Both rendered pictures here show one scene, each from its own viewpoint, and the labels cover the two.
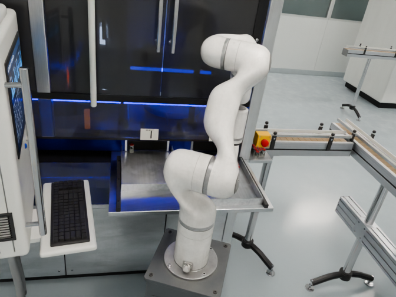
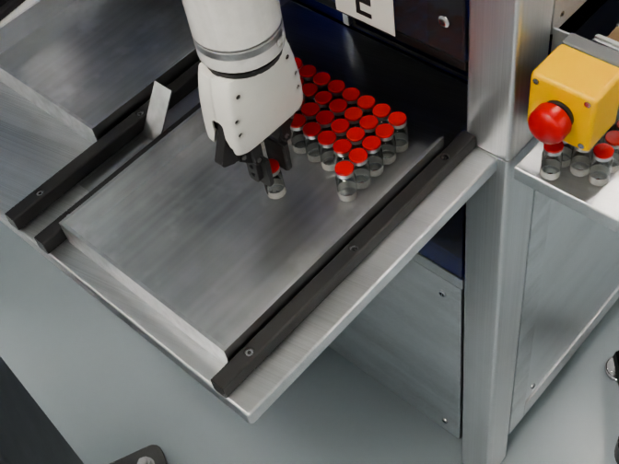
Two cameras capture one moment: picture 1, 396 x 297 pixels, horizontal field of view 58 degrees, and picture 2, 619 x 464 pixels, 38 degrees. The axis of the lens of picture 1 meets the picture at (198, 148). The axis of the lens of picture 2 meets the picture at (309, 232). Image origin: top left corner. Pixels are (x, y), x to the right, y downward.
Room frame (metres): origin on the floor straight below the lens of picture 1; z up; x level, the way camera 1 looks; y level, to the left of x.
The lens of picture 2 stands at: (1.17, -0.77, 1.64)
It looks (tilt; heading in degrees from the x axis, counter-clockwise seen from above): 51 degrees down; 66
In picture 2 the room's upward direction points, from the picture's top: 12 degrees counter-clockwise
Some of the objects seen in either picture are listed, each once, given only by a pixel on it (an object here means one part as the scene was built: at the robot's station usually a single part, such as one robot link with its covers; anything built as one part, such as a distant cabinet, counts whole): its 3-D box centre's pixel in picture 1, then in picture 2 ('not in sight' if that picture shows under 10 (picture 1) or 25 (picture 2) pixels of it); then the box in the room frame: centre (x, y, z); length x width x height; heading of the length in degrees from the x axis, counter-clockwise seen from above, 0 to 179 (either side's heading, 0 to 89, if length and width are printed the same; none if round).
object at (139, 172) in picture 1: (149, 166); (132, 22); (1.42, 0.22, 0.90); 0.34 x 0.26 x 0.04; 14
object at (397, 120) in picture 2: not in sight; (345, 103); (1.55, -0.10, 0.90); 0.18 x 0.02 x 0.05; 104
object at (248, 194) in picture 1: (224, 179); (254, 190); (1.40, -0.14, 0.90); 0.34 x 0.26 x 0.04; 14
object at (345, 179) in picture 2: not in sight; (345, 181); (1.48, -0.20, 0.90); 0.02 x 0.02 x 0.05
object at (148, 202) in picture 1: (186, 178); (184, 120); (1.40, 0.04, 0.87); 0.70 x 0.48 x 0.02; 104
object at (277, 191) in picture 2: not in sight; (273, 179); (1.42, -0.15, 0.90); 0.02 x 0.02 x 0.04
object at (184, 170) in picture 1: (191, 186); not in sight; (0.92, 0.00, 1.16); 0.19 x 0.12 x 0.24; 77
